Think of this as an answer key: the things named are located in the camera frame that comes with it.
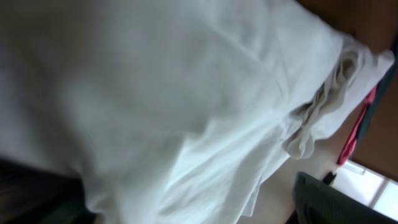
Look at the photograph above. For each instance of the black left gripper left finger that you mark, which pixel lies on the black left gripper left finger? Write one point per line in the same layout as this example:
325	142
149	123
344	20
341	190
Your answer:
46	205

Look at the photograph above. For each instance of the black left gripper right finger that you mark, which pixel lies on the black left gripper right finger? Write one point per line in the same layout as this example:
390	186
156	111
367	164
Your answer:
318	203

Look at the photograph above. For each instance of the white t-shirt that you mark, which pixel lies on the white t-shirt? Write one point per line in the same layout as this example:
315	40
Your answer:
177	111

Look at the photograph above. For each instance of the red garment at right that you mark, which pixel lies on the red garment at right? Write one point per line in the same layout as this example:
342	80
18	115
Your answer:
352	140

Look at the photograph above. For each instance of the black garment at right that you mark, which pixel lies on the black garment at right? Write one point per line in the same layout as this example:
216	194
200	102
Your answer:
377	93

